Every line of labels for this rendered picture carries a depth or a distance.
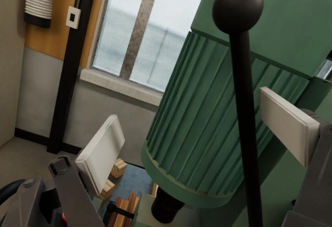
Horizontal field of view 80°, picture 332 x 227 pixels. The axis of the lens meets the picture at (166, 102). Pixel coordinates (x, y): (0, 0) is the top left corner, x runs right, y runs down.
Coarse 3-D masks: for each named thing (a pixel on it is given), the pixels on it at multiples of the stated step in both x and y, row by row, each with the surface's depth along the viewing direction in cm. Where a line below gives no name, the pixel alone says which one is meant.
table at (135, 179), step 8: (128, 168) 73; (136, 168) 74; (112, 176) 67; (120, 176) 68; (128, 176) 69; (136, 176) 71; (144, 176) 72; (120, 184) 65; (128, 184) 66; (136, 184) 67; (144, 184) 68; (152, 184) 70; (112, 192) 61; (120, 192) 62; (128, 192) 63; (136, 192) 64; (144, 192) 66; (112, 200) 59; (104, 208) 56
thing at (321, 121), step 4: (304, 112) 13; (308, 112) 13; (312, 112) 13; (312, 116) 13; (316, 116) 13; (316, 120) 12; (320, 120) 12; (324, 120) 12; (320, 124) 12; (324, 124) 12; (328, 124) 12; (320, 128) 11; (320, 132) 11
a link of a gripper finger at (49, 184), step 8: (80, 152) 15; (80, 176) 13; (48, 184) 12; (48, 192) 12; (56, 192) 12; (40, 200) 12; (48, 200) 12; (56, 200) 12; (40, 208) 12; (48, 208) 12; (56, 208) 12
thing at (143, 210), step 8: (144, 200) 42; (152, 200) 43; (136, 208) 42; (144, 208) 40; (184, 208) 44; (136, 216) 38; (144, 216) 39; (152, 216) 39; (176, 216) 41; (184, 216) 42; (192, 216) 43; (136, 224) 37; (144, 224) 37; (152, 224) 38; (160, 224) 38; (168, 224) 39; (176, 224) 40; (184, 224) 40; (192, 224) 41
